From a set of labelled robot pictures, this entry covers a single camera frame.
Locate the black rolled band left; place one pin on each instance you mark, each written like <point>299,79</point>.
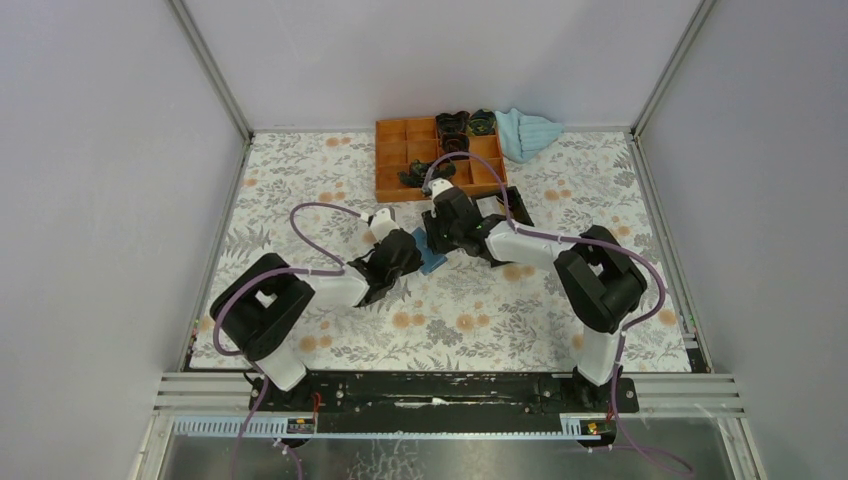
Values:
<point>451,123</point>

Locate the black rolled band top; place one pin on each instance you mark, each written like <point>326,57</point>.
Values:
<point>482,122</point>

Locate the blue leather card holder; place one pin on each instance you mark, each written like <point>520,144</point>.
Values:
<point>431,260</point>

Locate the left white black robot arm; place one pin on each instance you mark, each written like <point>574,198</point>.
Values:
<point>258,311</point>

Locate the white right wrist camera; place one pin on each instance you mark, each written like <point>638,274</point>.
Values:
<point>439,186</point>

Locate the light blue folded cloth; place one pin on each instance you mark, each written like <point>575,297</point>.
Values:
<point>523,136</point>

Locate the orange compartment tray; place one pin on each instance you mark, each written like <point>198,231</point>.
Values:
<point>403,140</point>

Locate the white card in box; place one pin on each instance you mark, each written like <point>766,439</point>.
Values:
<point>490,205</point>

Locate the black card box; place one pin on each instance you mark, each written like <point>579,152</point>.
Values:
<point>514,201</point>

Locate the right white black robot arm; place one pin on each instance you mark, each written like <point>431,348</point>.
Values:
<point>602,284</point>

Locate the black rolled band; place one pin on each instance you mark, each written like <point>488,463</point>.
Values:
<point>482,122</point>
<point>456,144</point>
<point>451,123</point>

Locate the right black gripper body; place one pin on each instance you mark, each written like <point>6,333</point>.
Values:
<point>441,236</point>

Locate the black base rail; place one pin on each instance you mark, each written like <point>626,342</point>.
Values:
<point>426,402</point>

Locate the black tangled band pile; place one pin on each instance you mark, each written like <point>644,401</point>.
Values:
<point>416,173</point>

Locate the black rolled band centre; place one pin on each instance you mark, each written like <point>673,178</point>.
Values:
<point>456,144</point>

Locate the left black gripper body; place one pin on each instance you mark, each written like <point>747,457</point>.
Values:
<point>411,265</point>

